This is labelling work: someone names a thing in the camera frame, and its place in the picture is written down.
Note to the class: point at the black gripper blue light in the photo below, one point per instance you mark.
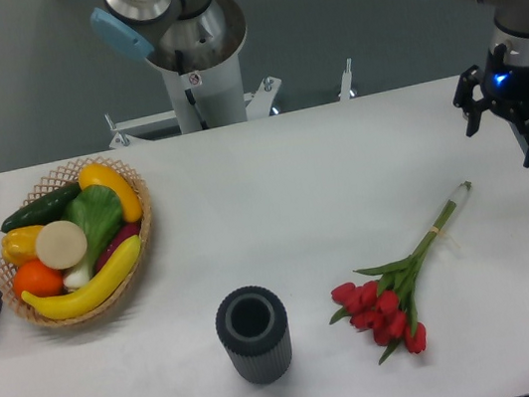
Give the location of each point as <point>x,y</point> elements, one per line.
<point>505,90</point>

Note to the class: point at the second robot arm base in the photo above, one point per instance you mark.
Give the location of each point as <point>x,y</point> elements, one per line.
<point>179,36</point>

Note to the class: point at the red tulip bouquet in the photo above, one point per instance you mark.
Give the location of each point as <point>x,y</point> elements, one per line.
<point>385,305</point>

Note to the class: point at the white metal robot stand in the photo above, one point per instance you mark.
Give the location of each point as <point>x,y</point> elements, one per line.
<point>201,100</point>

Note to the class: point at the dark grey ribbed vase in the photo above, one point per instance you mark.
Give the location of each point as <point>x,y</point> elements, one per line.
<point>251,324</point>

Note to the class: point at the purple eggplant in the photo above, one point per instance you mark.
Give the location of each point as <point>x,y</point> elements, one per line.
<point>126,231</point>

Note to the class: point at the yellow plastic banana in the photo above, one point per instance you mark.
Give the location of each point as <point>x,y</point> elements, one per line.
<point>92,295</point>

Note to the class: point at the yellow squash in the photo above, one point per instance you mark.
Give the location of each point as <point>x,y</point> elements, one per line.
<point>103,175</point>

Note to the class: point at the green bok choy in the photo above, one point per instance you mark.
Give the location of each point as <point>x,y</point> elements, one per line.
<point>97,211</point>

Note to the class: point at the green cucumber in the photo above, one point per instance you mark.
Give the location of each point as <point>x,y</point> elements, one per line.
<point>42,211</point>

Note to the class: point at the beige round disc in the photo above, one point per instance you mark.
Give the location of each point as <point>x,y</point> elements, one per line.
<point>61,245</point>

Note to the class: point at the orange fruit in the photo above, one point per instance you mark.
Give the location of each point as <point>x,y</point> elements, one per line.
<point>38,279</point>

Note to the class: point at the yellow bell pepper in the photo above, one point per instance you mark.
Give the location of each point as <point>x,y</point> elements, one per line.
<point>19,245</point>

